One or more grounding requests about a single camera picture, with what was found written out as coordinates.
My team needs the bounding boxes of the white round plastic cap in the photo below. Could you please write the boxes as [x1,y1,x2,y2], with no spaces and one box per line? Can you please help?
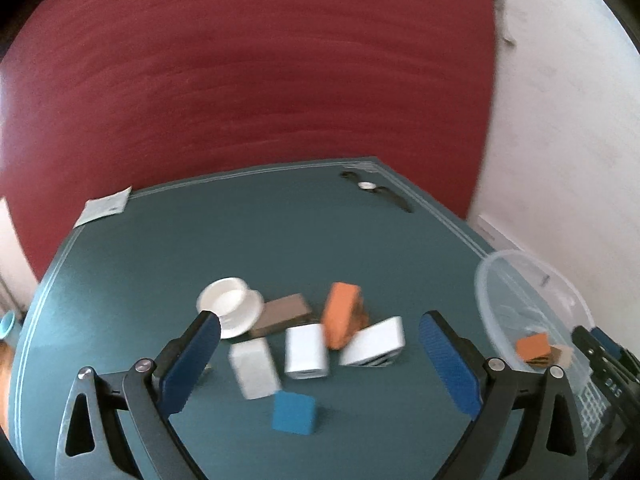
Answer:
[196,276,265,340]

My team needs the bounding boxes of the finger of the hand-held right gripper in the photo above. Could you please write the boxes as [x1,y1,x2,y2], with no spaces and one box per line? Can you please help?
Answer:
[590,326,628,361]
[571,326,608,367]

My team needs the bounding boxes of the blue cube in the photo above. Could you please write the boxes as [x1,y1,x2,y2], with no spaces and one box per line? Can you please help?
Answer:
[272,391,317,436]

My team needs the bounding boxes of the orange object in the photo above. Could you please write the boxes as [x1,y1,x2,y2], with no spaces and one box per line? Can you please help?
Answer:
[0,342,16,431]

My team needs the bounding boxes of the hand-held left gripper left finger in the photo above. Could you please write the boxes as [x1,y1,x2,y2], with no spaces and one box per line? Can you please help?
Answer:
[54,310,222,480]

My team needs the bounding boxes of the white power adapter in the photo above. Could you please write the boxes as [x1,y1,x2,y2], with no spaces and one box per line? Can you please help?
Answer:
[339,316,405,368]
[284,323,330,381]

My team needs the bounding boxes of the black wristwatch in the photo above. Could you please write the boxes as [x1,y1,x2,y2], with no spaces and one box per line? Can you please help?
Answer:
[340,170,415,214]

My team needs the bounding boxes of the white rectangular block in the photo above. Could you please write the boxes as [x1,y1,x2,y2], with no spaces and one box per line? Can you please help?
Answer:
[228,337,282,401]

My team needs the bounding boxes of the red carpet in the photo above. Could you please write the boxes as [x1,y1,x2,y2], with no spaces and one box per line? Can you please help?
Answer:
[0,0,508,281]

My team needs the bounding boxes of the clear plastic bowl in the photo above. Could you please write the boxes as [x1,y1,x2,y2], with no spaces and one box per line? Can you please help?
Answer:
[473,249,596,396]

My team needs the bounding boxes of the orange block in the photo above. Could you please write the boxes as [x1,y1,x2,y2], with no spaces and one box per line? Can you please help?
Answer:
[320,282,370,351]
[515,332,553,368]

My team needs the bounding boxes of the teal desk mat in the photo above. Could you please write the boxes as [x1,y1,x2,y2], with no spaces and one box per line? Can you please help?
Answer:
[7,156,501,480]

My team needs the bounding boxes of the brown rectangular block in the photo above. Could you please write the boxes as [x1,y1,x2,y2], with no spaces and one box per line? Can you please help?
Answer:
[248,293,313,339]

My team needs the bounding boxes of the white paper card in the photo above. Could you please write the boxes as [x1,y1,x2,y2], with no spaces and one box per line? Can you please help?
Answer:
[74,186,133,228]

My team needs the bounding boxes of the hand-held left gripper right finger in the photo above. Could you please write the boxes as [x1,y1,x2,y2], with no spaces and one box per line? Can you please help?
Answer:
[419,310,590,480]

